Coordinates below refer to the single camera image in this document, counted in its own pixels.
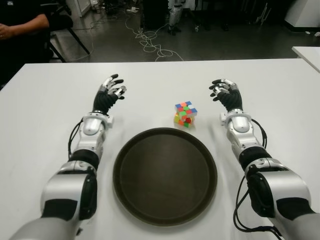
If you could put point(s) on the robot left hand black silver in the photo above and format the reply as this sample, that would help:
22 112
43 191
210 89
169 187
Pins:
103 100

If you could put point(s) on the robot right hand black silver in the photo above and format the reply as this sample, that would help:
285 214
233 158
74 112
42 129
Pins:
232 98

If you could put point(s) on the multicoloured Rubik's cube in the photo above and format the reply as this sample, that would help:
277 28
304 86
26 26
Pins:
186 112

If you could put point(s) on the robot left arm silver black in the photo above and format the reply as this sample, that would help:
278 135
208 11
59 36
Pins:
62 190

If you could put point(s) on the robot right arm silver black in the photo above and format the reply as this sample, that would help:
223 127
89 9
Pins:
282 185

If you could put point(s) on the person's bare forearm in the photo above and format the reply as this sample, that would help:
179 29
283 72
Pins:
22 27

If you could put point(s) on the round dark brown plate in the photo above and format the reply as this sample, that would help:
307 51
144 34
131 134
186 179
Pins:
165 175

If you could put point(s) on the black metal chair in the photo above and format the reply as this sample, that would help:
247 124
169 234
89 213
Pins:
63 23

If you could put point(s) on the white side table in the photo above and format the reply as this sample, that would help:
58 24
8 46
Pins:
308 56

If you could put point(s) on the white power strip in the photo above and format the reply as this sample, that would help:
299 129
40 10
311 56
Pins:
132 10

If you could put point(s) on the seated person in black shirt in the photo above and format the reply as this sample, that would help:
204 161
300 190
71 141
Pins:
17 55

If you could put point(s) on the tall black cabinet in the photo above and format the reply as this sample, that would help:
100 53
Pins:
155 12

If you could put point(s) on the silver humanoid robot legs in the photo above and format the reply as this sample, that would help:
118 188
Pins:
175 15

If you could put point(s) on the white cabinet with black base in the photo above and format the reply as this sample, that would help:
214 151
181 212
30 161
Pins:
305 12

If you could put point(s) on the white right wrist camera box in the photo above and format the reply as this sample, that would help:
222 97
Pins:
222 118

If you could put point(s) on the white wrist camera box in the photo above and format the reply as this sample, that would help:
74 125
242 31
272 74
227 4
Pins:
111 121
222 118

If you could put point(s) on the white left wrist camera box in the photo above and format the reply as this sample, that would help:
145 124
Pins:
111 121

